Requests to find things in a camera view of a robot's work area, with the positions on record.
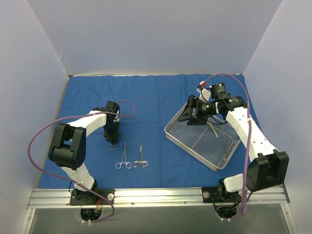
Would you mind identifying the steel tweezers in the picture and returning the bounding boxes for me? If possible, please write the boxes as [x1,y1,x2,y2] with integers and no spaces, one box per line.
[223,140,231,154]
[207,121,219,138]

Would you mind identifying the steel forceps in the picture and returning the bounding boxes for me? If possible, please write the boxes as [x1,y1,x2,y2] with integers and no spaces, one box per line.
[115,141,132,169]
[134,145,148,168]

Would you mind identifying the metal mesh instrument tray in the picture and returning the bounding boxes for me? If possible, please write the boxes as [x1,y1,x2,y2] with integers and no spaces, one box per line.
[164,106,241,171]

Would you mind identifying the blue surgical wrap cloth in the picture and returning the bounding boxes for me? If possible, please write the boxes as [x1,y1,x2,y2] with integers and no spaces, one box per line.
[38,74,278,189]

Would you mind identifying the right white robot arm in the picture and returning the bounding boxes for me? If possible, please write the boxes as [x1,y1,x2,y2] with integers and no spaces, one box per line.
[177,82,289,201]

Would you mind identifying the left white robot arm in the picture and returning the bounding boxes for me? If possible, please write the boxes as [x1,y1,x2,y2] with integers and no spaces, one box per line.
[48,101,120,204]

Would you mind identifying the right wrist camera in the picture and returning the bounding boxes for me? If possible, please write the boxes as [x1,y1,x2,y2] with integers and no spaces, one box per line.
[196,81,211,102]

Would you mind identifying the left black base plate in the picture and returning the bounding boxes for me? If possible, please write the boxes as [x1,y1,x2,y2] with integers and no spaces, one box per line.
[69,188,115,206]

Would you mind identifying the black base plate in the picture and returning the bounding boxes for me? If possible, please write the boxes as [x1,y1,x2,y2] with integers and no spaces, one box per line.
[201,187,241,203]
[69,188,115,206]

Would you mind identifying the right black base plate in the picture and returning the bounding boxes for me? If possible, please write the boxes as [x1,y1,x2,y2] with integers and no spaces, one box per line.
[201,187,241,203]

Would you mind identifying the aluminium front rail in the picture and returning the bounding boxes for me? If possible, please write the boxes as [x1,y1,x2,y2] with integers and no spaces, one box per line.
[27,186,290,209]

